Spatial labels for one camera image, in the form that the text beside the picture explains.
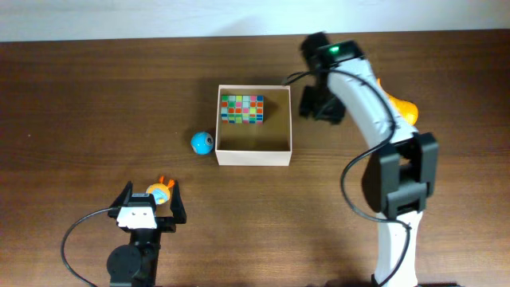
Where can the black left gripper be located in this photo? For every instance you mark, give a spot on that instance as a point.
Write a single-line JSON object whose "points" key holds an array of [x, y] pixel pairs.
{"points": [[169, 224]]}

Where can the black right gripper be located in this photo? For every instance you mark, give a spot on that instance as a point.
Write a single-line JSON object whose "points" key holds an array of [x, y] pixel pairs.
{"points": [[319, 105]]}

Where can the pink cardboard box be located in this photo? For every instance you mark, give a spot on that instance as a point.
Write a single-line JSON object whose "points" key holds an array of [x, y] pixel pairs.
{"points": [[264, 141]]}

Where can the colourful puzzle cube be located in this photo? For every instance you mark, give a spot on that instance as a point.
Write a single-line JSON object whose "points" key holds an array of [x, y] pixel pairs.
{"points": [[252, 109], [232, 109]]}

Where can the orange rubber duck toy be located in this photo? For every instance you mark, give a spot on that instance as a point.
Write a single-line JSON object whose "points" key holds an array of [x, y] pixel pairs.
{"points": [[404, 111]]}

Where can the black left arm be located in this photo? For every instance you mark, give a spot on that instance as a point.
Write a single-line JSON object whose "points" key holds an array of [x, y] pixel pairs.
{"points": [[136, 263]]}

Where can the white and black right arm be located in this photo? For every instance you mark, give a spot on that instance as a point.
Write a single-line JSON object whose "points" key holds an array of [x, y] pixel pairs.
{"points": [[402, 162]]}

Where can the small orange egg toy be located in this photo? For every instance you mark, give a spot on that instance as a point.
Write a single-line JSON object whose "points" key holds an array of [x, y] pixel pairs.
{"points": [[162, 190]]}

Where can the blue ball with eyes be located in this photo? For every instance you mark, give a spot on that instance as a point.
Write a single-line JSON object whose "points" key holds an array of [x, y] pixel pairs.
{"points": [[202, 143]]}

